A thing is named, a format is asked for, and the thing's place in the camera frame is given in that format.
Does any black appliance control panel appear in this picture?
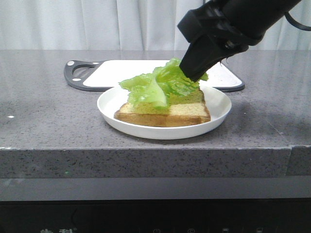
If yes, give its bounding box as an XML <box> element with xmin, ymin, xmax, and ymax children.
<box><xmin>0</xmin><ymin>199</ymin><xmax>311</xmax><ymax>233</ymax></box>

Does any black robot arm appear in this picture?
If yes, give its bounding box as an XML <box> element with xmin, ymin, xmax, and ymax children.
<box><xmin>177</xmin><ymin>0</ymin><xmax>299</xmax><ymax>82</ymax></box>

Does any green lettuce leaf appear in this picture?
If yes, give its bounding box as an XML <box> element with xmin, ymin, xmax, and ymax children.
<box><xmin>119</xmin><ymin>58</ymin><xmax>199</xmax><ymax>108</ymax></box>

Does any white cutting board grey rim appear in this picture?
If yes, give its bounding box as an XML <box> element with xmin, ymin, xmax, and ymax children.
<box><xmin>64</xmin><ymin>60</ymin><xmax>245</xmax><ymax>92</ymax></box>

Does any bottom bread slice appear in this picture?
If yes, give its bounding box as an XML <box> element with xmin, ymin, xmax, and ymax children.
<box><xmin>114</xmin><ymin>89</ymin><xmax>211</xmax><ymax>127</ymax></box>

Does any white curtain backdrop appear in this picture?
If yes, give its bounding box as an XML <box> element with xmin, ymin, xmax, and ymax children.
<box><xmin>0</xmin><ymin>0</ymin><xmax>311</xmax><ymax>51</ymax></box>

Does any white round plate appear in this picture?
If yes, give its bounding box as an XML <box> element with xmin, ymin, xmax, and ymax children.
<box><xmin>97</xmin><ymin>86</ymin><xmax>232</xmax><ymax>140</ymax></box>

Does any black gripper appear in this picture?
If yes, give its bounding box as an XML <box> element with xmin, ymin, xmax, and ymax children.
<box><xmin>177</xmin><ymin>0</ymin><xmax>264</xmax><ymax>82</ymax></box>

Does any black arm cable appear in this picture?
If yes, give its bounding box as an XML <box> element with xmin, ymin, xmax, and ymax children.
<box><xmin>283</xmin><ymin>11</ymin><xmax>311</xmax><ymax>32</ymax></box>

